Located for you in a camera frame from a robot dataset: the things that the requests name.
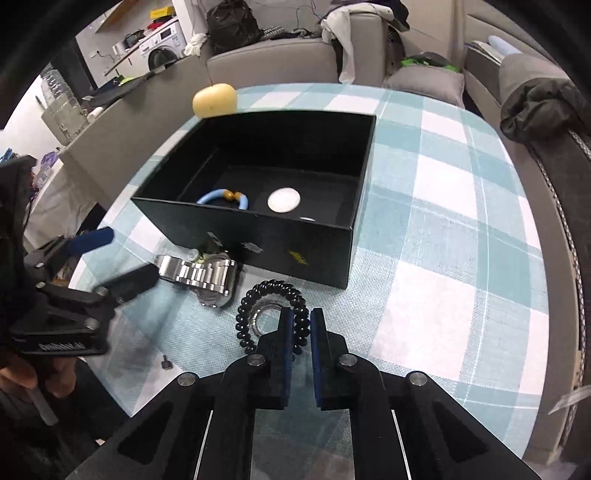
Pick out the black bead bracelet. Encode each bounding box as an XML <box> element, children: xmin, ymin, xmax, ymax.
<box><xmin>234</xmin><ymin>278</ymin><xmax>311</xmax><ymax>356</ymax></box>

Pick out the round white disc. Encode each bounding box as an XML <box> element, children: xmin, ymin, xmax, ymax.
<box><xmin>267</xmin><ymin>187</ymin><xmax>301</xmax><ymax>214</ymax></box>

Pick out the light blue bangle bracelet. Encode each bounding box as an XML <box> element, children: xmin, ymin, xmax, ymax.
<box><xmin>195</xmin><ymin>186</ymin><xmax>250</xmax><ymax>212</ymax></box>

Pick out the left hand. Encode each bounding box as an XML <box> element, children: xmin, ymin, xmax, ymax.
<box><xmin>1</xmin><ymin>354</ymin><xmax>77</xmax><ymax>401</ymax></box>

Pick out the small black screw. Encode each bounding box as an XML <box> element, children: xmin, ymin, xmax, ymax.
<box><xmin>161</xmin><ymin>356</ymin><xmax>173</xmax><ymax>370</ymax></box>

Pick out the clear plastic container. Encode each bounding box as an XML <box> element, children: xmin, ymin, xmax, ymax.
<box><xmin>41</xmin><ymin>95</ymin><xmax>89</xmax><ymax>146</ymax></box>

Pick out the teal plaid tablecloth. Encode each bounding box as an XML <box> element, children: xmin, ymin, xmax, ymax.
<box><xmin>72</xmin><ymin>84</ymin><xmax>549</xmax><ymax>479</ymax></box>

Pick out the black flat pad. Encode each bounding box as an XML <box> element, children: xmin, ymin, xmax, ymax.
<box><xmin>83</xmin><ymin>63</ymin><xmax>171</xmax><ymax>108</ymax></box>

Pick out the clear water bottle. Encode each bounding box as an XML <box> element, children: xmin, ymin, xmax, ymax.
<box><xmin>40</xmin><ymin>63</ymin><xmax>75</xmax><ymax>109</ymax></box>

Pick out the black cardboard box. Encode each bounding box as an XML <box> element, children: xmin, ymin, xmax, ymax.
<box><xmin>133</xmin><ymin>110</ymin><xmax>377</xmax><ymax>289</ymax></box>

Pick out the yellow apple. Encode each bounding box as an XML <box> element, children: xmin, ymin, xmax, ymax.
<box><xmin>191</xmin><ymin>83</ymin><xmax>238</xmax><ymax>119</ymax></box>

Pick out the white washing machine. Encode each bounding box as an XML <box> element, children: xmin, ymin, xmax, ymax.
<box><xmin>139</xmin><ymin>18</ymin><xmax>186</xmax><ymax>71</ymax></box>

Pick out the yellow box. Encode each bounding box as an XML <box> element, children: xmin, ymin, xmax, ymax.
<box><xmin>149</xmin><ymin>6</ymin><xmax>175</xmax><ymax>20</ymax></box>

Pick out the black backpack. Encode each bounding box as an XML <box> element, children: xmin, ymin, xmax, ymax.
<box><xmin>206</xmin><ymin>0</ymin><xmax>263</xmax><ymax>54</ymax></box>

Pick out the grey sofa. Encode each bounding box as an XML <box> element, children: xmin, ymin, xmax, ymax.
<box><xmin>204</xmin><ymin>12</ymin><xmax>389</xmax><ymax>90</ymax></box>

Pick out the grey floor cushion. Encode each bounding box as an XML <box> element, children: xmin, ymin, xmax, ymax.
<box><xmin>383</xmin><ymin>65</ymin><xmax>465</xmax><ymax>108</ymax></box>

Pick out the black quilted mattress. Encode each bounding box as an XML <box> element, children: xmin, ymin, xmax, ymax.
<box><xmin>464</xmin><ymin>45</ymin><xmax>591</xmax><ymax>416</ymax></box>

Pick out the pile of clothes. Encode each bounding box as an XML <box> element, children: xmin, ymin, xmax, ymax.
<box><xmin>320</xmin><ymin>1</ymin><xmax>410</xmax><ymax>86</ymax></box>

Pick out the dark olive jacket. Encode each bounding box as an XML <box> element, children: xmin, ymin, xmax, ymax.
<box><xmin>500</xmin><ymin>78</ymin><xmax>579</xmax><ymax>143</ymax></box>

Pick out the grey blanket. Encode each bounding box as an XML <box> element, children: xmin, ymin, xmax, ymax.
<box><xmin>499</xmin><ymin>54</ymin><xmax>573</xmax><ymax>107</ymax></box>

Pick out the light blue pillow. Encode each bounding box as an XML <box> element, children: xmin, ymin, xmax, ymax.
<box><xmin>488</xmin><ymin>35</ymin><xmax>522</xmax><ymax>60</ymax></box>

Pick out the beige upholstered bed headboard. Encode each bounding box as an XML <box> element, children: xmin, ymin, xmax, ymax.
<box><xmin>453</xmin><ymin>1</ymin><xmax>556</xmax><ymax>72</ymax></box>

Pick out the black camera mount box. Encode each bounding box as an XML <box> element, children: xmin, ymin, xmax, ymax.
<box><xmin>1</xmin><ymin>155</ymin><xmax>36</xmax><ymax>297</ymax></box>

